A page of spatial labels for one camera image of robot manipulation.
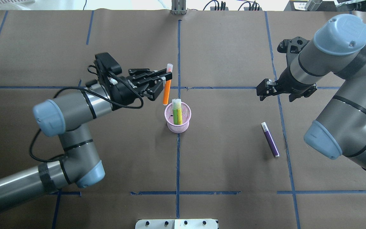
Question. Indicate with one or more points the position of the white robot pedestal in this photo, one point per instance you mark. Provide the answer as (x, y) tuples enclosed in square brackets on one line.
[(177, 224)]

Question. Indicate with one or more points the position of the green highlighter pen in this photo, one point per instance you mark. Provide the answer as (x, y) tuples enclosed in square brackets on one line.
[(175, 111)]

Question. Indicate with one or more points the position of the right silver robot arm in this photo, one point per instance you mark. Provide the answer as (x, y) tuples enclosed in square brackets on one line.
[(339, 47)]

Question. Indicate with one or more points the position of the pink mesh pen holder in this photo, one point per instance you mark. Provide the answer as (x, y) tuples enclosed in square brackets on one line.
[(186, 114)]

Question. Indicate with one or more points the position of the metal cup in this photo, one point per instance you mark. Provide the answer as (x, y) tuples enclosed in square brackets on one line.
[(312, 5)]

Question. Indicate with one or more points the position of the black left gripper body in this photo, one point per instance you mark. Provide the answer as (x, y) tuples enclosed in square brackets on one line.
[(121, 91)]

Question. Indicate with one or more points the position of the aluminium frame post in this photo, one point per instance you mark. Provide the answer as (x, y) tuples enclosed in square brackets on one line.
[(178, 7)]

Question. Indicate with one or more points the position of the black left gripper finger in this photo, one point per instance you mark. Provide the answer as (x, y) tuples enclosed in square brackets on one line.
[(155, 75)]

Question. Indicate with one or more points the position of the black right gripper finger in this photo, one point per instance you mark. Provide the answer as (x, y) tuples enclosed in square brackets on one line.
[(266, 89)]

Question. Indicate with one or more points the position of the purple highlighter pen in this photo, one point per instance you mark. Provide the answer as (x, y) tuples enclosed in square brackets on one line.
[(270, 140)]

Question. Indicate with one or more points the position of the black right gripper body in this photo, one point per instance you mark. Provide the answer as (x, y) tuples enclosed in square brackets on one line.
[(287, 81)]

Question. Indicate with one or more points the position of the yellow highlighter pen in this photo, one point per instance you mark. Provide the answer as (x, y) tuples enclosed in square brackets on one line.
[(180, 118)]

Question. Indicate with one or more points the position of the orange highlighter pen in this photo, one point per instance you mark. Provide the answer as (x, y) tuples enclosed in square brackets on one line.
[(167, 87)]

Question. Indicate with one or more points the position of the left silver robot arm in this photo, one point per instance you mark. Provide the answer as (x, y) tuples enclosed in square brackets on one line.
[(63, 145)]

